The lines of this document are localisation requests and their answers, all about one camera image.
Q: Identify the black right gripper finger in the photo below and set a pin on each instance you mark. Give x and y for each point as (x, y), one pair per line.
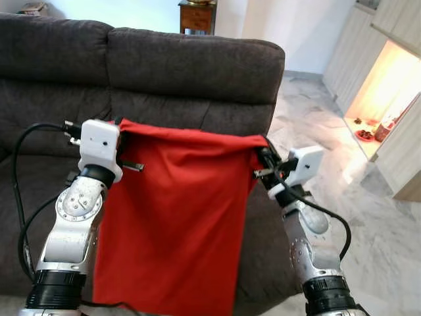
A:
(270, 148)

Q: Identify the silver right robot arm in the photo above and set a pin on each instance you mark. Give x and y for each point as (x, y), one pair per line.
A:
(316, 257)

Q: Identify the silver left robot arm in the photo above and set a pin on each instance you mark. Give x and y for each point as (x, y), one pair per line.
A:
(72, 230)

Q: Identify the grey fabric two-seat sofa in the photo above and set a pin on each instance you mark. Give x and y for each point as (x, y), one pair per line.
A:
(184, 66)

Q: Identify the red bowl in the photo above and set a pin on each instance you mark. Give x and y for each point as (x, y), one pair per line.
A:
(364, 135)

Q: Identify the brown wooden cabinet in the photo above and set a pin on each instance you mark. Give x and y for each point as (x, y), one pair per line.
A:
(197, 18)

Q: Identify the golden statue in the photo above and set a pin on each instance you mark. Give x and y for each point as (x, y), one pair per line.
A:
(200, 2)

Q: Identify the white wall cabinet unit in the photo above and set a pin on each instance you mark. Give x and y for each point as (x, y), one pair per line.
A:
(395, 26)

